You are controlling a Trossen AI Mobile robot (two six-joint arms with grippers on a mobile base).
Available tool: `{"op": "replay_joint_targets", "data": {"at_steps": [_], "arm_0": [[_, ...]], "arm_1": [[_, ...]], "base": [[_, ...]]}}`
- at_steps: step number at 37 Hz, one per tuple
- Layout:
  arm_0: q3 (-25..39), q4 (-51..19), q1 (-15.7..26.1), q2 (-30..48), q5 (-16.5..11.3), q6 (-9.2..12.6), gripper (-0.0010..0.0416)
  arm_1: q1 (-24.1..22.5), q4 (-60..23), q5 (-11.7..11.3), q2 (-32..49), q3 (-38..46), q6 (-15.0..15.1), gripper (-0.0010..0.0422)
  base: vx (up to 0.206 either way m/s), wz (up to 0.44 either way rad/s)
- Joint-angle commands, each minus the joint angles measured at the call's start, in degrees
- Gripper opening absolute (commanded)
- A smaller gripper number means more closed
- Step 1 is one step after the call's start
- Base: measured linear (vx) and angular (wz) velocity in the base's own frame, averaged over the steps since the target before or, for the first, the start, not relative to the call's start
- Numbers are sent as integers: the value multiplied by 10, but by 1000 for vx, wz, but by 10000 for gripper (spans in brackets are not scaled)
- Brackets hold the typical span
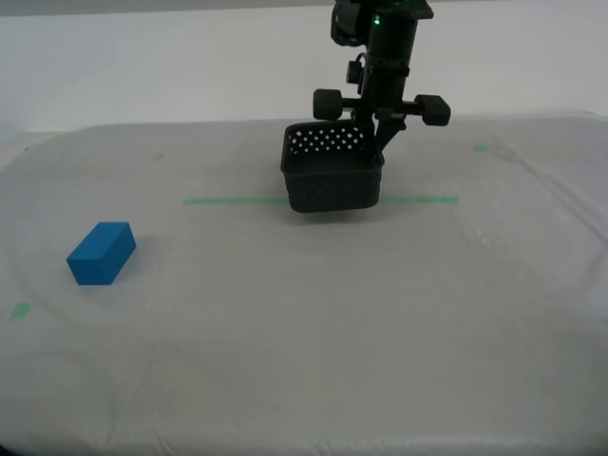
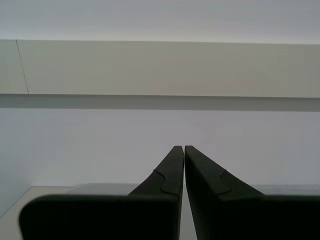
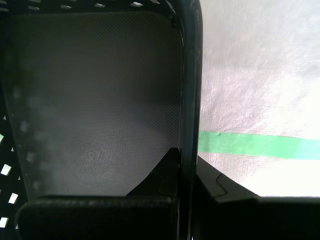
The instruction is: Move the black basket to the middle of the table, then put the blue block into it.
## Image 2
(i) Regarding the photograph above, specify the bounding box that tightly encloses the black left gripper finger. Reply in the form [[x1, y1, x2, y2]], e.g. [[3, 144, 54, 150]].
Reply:
[[184, 144, 320, 240], [18, 145, 185, 240]]

